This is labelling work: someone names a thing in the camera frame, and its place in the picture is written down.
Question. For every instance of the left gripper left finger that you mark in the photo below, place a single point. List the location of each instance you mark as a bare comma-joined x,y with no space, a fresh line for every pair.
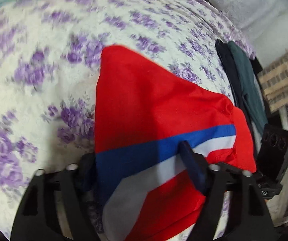
37,214

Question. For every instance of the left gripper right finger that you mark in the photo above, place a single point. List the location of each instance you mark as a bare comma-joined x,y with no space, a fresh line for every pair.
248,215

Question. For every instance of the red track pants striped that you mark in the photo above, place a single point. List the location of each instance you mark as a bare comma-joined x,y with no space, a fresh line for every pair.
142,113

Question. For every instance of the dark green garment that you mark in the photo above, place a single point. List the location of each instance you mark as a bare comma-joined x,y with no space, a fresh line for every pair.
251,97

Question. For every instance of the striped beige curtain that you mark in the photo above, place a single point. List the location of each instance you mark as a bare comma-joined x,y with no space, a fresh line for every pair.
274,82

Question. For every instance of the dark navy garment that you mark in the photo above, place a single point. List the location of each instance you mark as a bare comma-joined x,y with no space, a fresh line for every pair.
230,69

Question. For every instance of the white lace canopy cloth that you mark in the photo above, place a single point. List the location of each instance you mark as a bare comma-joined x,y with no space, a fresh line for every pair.
263,22

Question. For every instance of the purple floral bed sheet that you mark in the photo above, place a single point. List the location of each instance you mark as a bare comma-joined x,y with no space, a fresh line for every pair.
49,64

